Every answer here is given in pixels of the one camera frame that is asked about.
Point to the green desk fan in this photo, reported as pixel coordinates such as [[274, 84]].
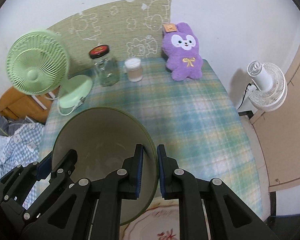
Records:
[[38, 62]]

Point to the cotton swab container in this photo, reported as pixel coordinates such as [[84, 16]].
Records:
[[133, 69]]

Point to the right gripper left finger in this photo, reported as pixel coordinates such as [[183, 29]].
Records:
[[100, 215]]

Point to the glass jar with lid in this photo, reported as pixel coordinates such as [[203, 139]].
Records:
[[105, 65]]

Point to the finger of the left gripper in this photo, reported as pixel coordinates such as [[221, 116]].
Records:
[[57, 174], [18, 183]]

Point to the purple plush bunny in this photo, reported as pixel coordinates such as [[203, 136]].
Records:
[[181, 47]]

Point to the plaid green tablecloth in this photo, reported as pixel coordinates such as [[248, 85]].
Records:
[[194, 119]]

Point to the blue checkered bedding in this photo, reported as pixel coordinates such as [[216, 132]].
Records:
[[19, 142]]

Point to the green-rim ceramic bowl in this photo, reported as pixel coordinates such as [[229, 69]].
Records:
[[103, 138]]

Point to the green cartoon wall mat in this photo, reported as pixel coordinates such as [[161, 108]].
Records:
[[131, 28]]

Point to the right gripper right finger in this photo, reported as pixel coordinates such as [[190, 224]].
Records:
[[207, 209]]

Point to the beige cabinet door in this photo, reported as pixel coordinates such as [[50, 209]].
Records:
[[279, 135]]

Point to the white red-flower plate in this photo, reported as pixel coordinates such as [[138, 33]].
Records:
[[159, 221]]

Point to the white floor fan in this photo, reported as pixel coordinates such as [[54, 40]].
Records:
[[271, 86]]

